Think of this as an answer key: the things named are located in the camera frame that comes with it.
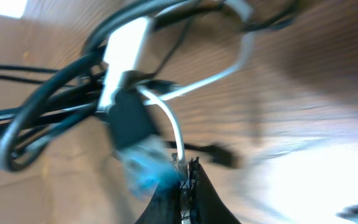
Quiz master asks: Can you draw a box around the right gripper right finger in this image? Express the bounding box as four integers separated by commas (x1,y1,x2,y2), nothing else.
189,157,241,224

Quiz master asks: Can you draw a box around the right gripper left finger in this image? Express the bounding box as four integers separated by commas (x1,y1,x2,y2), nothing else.
135,182,181,224

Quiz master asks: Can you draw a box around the white usb cable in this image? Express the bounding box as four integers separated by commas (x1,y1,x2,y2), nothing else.
96,0,257,178

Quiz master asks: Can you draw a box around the black usb cable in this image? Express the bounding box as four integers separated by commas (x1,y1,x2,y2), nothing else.
0,0,298,200

